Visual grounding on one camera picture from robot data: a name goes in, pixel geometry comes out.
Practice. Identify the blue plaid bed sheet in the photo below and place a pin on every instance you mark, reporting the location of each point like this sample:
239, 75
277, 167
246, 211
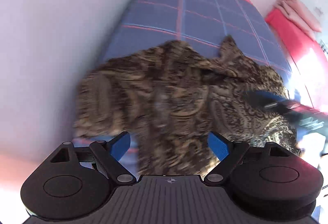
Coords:
203, 24

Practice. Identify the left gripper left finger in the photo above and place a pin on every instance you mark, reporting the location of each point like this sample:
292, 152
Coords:
108, 154

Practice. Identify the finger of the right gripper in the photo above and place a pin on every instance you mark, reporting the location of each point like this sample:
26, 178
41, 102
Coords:
262, 99

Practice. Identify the red cloth covered furniture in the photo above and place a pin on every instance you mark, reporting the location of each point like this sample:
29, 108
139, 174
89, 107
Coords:
306, 55

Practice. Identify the folded pink cloth stack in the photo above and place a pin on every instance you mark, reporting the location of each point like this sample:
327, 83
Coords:
299, 14

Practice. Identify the brown paisley blouse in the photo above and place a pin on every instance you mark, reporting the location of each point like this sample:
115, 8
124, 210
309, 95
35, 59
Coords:
171, 98

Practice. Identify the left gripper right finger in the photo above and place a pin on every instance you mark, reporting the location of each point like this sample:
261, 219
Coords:
230, 155

